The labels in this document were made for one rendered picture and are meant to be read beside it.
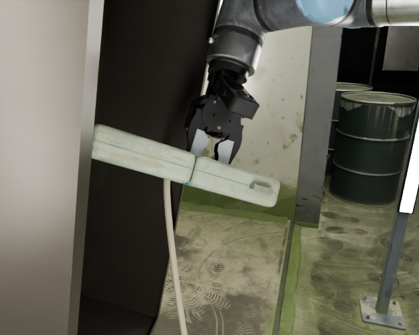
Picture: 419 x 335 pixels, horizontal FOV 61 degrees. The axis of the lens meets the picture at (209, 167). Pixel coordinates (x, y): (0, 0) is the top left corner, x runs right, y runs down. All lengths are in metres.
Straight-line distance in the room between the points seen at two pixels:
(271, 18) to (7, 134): 0.41
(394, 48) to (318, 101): 4.92
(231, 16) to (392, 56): 6.73
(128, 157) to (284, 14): 0.32
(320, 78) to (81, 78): 2.19
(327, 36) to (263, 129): 0.72
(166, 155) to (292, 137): 2.07
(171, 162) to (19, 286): 0.24
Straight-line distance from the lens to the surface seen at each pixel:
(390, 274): 2.02
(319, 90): 2.47
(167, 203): 0.83
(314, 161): 2.58
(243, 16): 0.63
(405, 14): 0.66
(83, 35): 0.34
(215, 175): 0.54
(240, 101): 0.51
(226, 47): 0.61
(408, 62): 7.34
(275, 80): 2.48
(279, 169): 2.62
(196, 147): 0.57
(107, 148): 0.50
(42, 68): 0.36
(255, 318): 1.92
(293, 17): 0.59
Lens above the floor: 1.36
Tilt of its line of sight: 21 degrees down
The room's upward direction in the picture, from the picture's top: straight up
